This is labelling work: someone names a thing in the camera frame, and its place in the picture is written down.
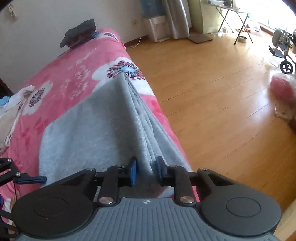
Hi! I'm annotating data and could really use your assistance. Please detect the grey sweatpants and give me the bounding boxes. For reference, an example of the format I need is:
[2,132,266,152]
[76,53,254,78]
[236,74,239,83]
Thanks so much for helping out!
[39,74,191,198]

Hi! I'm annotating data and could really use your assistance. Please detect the brown folded clothes in stack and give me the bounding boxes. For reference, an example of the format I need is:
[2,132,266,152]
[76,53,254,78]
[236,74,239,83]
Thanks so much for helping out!
[67,31,99,49]

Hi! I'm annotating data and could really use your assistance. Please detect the folding table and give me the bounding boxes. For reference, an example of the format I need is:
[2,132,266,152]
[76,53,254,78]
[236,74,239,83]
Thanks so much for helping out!
[201,1,253,45]

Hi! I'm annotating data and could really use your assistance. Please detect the beige garment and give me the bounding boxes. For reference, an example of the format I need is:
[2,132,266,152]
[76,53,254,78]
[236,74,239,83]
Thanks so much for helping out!
[1,104,20,153]

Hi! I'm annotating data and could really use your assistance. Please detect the white garment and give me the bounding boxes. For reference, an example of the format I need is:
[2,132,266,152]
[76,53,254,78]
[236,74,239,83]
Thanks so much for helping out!
[1,85,35,114]

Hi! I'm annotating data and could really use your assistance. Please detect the pink floral blanket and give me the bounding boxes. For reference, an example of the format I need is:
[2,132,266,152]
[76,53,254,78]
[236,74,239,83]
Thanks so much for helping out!
[0,27,201,232]

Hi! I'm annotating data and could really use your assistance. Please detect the brown floor mat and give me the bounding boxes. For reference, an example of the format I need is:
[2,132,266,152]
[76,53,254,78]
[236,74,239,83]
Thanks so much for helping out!
[188,33,213,44]

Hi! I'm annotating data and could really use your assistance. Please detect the pink bag on floor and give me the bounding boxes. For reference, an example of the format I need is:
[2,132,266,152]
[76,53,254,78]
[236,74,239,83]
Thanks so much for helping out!
[270,73,295,103]

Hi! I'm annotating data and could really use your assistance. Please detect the black folded garment on stack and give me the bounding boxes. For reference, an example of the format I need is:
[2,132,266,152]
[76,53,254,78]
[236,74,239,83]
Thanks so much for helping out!
[60,19,96,48]

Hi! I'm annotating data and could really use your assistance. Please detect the metal pet bowl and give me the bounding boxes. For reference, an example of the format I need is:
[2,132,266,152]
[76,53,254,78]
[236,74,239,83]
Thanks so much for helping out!
[238,36,248,44]

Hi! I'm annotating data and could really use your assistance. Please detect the white water dispenser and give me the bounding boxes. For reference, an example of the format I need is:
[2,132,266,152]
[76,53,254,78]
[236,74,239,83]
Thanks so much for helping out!
[144,15,171,43]

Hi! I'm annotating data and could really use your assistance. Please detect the olive cabinet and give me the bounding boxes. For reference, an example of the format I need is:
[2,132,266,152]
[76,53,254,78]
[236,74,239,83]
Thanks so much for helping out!
[188,0,221,34]

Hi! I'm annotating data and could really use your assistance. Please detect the beige curtain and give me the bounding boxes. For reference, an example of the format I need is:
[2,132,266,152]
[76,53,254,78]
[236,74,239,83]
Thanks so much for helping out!
[163,0,190,39]

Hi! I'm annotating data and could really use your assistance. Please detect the blue water bottle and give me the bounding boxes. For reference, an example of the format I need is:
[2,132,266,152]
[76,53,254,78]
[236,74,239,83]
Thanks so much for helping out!
[140,0,166,18]

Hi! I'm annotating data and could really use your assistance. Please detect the wheelchair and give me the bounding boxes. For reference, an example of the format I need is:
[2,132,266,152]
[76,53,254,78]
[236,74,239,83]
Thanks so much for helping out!
[269,29,295,74]

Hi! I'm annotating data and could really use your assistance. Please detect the wall hook rack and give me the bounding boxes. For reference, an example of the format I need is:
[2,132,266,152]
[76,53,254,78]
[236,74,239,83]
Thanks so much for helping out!
[8,4,19,20]

